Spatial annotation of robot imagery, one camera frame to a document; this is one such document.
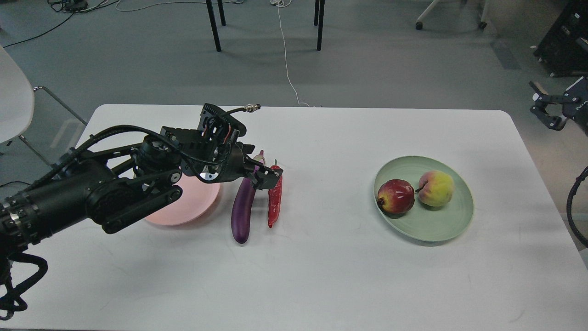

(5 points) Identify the red pomegranate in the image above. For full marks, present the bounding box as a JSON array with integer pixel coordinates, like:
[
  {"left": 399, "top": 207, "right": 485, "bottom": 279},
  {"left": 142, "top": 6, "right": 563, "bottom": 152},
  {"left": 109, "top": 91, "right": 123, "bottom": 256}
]
[{"left": 376, "top": 179, "right": 414, "bottom": 214}]

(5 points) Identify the white floor cable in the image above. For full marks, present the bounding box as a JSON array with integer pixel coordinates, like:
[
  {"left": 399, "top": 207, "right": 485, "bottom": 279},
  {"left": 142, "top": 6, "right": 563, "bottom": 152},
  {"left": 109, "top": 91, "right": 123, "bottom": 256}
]
[{"left": 269, "top": 0, "right": 317, "bottom": 108}]

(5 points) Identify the black table leg left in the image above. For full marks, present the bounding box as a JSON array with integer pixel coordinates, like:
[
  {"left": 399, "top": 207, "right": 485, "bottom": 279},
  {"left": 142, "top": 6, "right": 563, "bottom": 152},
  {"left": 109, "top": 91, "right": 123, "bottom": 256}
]
[{"left": 205, "top": 0, "right": 226, "bottom": 52}]

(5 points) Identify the black equipment box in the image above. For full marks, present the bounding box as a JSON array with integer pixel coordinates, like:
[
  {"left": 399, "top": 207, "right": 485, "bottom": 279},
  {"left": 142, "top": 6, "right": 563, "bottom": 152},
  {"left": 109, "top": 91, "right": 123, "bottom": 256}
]
[{"left": 533, "top": 0, "right": 588, "bottom": 77}]

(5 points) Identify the green plate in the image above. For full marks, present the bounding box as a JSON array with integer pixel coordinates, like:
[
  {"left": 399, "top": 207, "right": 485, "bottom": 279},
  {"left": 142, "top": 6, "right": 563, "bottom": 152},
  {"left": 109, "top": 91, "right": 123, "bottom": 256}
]
[{"left": 373, "top": 156, "right": 475, "bottom": 242}]

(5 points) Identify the red chili pepper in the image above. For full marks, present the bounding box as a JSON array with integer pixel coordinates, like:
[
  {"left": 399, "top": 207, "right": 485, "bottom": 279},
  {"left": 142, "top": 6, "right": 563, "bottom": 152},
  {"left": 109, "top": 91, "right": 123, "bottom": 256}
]
[{"left": 267, "top": 177, "right": 283, "bottom": 228}]

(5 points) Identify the black table leg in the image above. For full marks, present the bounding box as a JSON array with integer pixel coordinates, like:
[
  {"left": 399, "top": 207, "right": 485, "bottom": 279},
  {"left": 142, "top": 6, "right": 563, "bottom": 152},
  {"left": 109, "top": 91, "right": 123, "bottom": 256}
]
[
  {"left": 313, "top": 0, "right": 325, "bottom": 51},
  {"left": 205, "top": 0, "right": 226, "bottom": 52}
]

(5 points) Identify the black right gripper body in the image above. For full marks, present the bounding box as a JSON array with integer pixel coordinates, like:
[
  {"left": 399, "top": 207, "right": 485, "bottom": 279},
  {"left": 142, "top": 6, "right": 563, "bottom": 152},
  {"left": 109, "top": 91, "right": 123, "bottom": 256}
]
[{"left": 563, "top": 76, "right": 588, "bottom": 135}]

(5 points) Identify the yellow-green peach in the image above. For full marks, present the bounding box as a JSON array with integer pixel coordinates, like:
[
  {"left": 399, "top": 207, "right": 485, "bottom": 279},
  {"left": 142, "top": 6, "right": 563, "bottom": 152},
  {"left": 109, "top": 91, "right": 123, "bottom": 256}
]
[{"left": 415, "top": 170, "right": 455, "bottom": 207}]

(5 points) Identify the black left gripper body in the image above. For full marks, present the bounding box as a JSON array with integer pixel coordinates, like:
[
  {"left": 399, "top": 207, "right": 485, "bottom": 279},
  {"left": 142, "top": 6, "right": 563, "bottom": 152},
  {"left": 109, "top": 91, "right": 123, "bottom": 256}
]
[{"left": 194, "top": 145, "right": 256, "bottom": 183}]

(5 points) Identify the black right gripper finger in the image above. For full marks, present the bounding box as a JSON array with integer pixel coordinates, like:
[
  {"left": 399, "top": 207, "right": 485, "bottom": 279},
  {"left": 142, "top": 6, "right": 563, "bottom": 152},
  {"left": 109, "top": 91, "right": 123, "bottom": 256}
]
[
  {"left": 530, "top": 105, "right": 569, "bottom": 131},
  {"left": 528, "top": 81, "right": 571, "bottom": 104}
]

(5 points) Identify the black table leg right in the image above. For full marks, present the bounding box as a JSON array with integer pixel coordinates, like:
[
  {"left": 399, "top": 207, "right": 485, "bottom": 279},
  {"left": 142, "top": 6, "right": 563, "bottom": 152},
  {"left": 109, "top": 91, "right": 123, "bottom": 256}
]
[{"left": 313, "top": 0, "right": 325, "bottom": 51}]

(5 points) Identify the pink plate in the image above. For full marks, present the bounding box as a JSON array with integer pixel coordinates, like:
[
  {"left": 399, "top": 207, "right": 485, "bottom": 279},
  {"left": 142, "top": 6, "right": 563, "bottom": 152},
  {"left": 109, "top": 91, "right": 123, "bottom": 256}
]
[{"left": 145, "top": 176, "right": 221, "bottom": 226}]

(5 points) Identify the purple eggplant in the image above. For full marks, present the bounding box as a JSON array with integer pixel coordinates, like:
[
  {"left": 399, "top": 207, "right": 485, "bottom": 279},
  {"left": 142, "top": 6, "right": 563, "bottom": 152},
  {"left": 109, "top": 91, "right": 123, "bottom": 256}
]
[{"left": 231, "top": 177, "right": 256, "bottom": 244}]

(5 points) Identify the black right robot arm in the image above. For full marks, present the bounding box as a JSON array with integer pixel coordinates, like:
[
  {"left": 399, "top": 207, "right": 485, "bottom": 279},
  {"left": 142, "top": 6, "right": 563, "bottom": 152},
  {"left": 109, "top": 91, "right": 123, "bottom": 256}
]
[{"left": 528, "top": 76, "right": 588, "bottom": 247}]

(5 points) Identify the white chair seat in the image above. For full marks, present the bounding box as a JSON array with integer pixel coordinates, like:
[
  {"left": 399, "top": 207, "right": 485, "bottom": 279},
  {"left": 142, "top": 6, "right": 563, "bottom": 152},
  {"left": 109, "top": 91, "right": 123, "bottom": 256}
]
[{"left": 0, "top": 45, "right": 88, "bottom": 166}]

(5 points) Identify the white office chair base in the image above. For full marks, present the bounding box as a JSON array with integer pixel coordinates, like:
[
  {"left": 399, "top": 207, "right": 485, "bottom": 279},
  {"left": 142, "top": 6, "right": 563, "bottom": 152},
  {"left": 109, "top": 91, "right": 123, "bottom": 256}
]
[{"left": 415, "top": 0, "right": 487, "bottom": 31}]

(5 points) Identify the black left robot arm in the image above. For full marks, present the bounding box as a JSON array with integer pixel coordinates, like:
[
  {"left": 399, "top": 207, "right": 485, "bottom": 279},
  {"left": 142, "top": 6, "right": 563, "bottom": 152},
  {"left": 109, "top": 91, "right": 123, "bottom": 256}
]
[{"left": 0, "top": 103, "right": 283, "bottom": 320}]

